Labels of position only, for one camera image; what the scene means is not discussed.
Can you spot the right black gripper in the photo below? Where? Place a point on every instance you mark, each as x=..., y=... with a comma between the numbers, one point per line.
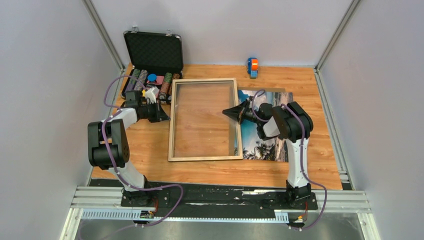
x=235, y=112

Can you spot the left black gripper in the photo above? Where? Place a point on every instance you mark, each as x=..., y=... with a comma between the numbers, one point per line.
x=159, y=115

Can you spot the wooden picture frame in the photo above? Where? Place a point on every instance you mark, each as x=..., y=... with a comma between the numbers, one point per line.
x=205, y=158

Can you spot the clear acrylic sheet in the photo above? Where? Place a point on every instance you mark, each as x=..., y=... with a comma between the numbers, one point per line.
x=202, y=119

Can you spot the beach landscape photo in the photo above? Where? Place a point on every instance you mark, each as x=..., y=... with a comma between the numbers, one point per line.
x=255, y=148

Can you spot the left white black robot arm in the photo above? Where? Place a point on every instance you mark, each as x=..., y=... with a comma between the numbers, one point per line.
x=108, y=147

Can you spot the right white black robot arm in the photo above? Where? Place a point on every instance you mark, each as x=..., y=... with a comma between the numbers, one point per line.
x=288, y=122

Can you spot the blue poker chip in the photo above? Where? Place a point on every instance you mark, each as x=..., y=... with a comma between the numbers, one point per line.
x=152, y=77

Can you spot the blue orange tape dispenser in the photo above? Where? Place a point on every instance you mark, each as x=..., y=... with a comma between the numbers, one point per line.
x=252, y=67

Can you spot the black poker chip case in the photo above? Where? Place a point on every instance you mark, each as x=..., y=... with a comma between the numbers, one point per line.
x=156, y=53

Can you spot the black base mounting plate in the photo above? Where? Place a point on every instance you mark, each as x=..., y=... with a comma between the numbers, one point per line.
x=216, y=202

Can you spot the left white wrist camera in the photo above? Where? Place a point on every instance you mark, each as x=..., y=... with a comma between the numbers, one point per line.
x=151, y=95

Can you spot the aluminium rail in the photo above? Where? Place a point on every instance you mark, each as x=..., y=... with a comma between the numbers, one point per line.
x=337, y=201

